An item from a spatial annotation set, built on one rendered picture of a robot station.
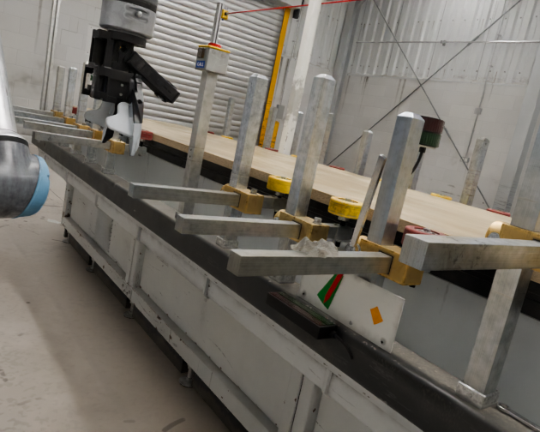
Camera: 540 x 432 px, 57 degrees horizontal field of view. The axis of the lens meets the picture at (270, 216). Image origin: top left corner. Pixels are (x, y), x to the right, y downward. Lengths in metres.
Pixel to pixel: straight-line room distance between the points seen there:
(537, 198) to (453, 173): 8.56
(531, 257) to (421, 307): 0.48
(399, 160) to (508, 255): 0.33
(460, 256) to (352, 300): 0.43
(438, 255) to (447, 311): 0.58
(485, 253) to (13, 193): 0.97
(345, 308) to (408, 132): 0.34
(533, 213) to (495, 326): 0.17
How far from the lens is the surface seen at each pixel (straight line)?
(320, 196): 1.29
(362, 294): 0.94
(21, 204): 1.25
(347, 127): 11.07
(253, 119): 1.29
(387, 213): 0.91
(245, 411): 1.69
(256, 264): 0.70
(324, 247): 0.76
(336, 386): 1.07
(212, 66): 1.49
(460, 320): 1.09
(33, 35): 8.60
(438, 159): 9.52
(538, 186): 0.78
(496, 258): 0.63
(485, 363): 0.82
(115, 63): 0.93
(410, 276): 0.89
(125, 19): 0.91
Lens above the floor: 1.04
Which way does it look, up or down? 10 degrees down
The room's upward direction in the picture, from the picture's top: 12 degrees clockwise
